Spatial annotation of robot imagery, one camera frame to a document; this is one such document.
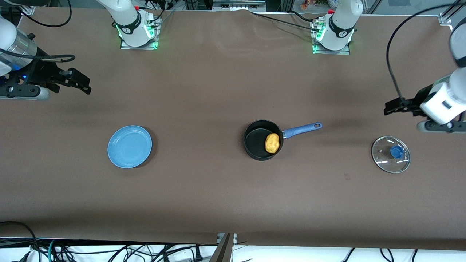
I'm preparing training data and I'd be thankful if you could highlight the glass lid with blue knob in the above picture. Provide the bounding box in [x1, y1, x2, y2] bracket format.
[371, 136, 411, 174]

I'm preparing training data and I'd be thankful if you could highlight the yellow potato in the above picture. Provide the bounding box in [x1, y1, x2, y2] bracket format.
[265, 133, 280, 154]

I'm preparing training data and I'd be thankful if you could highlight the blue plate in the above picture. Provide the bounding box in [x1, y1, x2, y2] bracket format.
[107, 125, 153, 169]

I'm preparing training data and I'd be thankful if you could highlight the brown table cover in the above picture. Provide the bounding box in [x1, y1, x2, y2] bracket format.
[0, 8, 466, 251]

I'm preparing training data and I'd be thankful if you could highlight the metal rack shelf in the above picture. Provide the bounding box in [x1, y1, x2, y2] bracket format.
[213, 0, 266, 11]

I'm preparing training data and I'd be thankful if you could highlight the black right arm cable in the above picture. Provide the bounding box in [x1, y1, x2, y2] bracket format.
[0, 0, 76, 63]

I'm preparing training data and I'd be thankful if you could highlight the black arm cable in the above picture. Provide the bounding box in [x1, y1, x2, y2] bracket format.
[386, 3, 466, 101]
[0, 0, 76, 63]

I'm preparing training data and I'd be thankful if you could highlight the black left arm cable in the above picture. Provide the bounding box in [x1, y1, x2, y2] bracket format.
[386, 3, 466, 101]

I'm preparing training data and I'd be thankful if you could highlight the aluminium frame corner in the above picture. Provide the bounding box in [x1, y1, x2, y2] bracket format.
[438, 0, 466, 26]

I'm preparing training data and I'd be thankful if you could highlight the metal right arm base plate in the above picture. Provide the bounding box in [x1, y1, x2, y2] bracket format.
[120, 15, 161, 50]

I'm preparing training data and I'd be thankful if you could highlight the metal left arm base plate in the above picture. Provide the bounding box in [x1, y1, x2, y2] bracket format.
[311, 17, 351, 55]

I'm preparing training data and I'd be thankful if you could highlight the black cable on table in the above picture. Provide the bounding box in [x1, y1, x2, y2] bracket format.
[250, 10, 323, 32]

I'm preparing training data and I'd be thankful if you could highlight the black pot with blue handle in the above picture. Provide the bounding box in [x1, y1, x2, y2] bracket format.
[244, 120, 323, 161]

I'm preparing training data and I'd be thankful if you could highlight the black looped floor cable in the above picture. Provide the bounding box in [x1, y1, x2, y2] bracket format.
[0, 221, 41, 262]

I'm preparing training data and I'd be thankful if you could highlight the aluminium profile post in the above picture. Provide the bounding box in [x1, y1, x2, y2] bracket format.
[209, 233, 237, 262]

